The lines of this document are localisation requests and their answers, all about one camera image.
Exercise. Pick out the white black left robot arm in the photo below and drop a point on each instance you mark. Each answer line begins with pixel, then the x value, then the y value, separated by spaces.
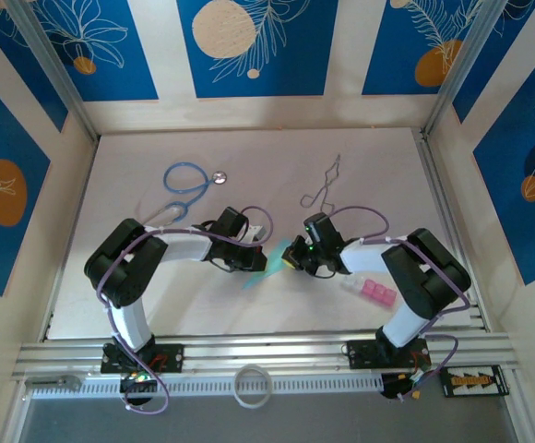
pixel 134 323

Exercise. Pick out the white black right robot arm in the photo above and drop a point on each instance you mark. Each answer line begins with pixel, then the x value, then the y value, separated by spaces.
pixel 406 323

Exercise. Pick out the blue stethoscope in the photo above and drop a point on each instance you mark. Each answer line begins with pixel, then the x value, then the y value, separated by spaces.
pixel 220 177

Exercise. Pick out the pink clear pill organizer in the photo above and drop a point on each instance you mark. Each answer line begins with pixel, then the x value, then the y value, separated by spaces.
pixel 378 293

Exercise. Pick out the white tape roll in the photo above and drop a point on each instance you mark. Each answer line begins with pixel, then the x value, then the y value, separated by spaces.
pixel 236 386

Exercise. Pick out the black board with yellow arrows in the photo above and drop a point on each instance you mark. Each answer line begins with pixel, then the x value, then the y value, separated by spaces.
pixel 475 380

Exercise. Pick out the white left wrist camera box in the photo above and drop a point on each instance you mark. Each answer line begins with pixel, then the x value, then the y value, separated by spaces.
pixel 259 232

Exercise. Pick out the aluminium cross rail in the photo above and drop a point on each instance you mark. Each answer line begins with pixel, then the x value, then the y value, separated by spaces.
pixel 267 353

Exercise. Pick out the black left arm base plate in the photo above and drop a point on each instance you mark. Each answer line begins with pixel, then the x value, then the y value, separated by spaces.
pixel 175 357

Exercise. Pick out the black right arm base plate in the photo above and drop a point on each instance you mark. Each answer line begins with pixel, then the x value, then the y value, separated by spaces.
pixel 364 355

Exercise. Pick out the aluminium side rail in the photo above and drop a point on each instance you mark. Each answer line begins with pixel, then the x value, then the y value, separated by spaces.
pixel 429 161

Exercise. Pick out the aluminium frame post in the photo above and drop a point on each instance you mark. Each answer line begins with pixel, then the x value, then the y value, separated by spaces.
pixel 51 60
pixel 461 64

